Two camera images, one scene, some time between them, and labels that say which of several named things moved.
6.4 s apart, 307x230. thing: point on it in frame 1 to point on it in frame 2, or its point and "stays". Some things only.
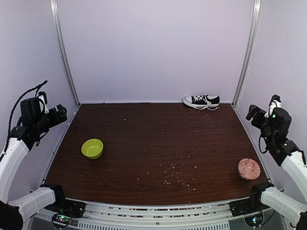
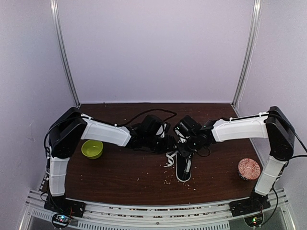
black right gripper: [251, 113] to [183, 152]
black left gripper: [56, 120] to [168, 147]
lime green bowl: [92, 148] stays
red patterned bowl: [248, 169] stays
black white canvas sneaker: [203, 102] to [183, 165]
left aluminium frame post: [62, 52] stays
